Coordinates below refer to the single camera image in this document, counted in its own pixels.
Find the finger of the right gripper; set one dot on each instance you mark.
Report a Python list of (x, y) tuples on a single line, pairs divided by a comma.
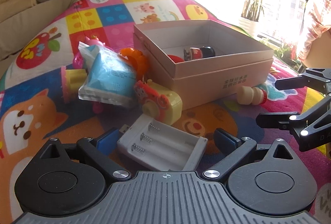
[(288, 121), (315, 78)]

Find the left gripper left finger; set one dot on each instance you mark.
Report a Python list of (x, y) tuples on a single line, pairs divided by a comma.
[(85, 160)]

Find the cream bottle red cap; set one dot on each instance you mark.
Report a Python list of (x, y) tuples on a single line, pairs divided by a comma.
[(251, 95)]

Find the black red toy figure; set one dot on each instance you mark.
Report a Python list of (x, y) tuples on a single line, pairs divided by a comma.
[(192, 53)]

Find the pink cardboard box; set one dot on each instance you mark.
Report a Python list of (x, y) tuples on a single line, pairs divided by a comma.
[(201, 60)]

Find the yellow toy camera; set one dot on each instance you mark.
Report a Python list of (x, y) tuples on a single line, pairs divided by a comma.
[(158, 102)]

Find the yellow bottle pink cap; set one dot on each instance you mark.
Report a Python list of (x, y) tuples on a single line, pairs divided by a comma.
[(71, 81)]

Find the red plastic lid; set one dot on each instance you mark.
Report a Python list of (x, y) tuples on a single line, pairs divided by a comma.
[(175, 59)]

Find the beige sofa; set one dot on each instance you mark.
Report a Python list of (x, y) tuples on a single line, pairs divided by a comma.
[(18, 30)]

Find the white battery holder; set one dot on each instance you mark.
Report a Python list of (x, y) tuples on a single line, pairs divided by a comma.
[(160, 147)]

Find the blue white tissue pack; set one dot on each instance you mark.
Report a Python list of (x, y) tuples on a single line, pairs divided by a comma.
[(110, 77)]

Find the colourful cartoon play mat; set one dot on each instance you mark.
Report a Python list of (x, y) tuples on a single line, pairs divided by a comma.
[(33, 109)]

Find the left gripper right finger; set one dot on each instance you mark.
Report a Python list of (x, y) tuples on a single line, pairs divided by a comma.
[(249, 161)]

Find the orange plastic toy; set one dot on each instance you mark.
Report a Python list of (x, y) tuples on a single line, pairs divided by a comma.
[(136, 59)]

